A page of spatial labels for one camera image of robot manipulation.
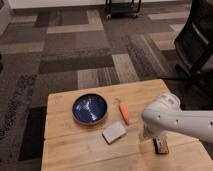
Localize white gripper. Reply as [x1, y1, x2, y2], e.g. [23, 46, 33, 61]
[139, 123, 167, 143]

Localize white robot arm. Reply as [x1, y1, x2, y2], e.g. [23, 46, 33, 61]
[141, 93, 213, 143]

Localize white sponge block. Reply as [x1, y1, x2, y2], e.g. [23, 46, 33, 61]
[102, 121, 127, 144]

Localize orange toy carrot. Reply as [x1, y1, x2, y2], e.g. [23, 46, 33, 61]
[116, 99, 130, 125]

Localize blue ceramic bowl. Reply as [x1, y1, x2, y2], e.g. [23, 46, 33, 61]
[72, 93, 108, 125]

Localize black office chair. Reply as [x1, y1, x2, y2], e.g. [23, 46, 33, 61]
[163, 0, 213, 101]

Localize black wheeled cart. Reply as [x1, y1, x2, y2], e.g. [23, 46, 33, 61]
[103, 0, 142, 19]

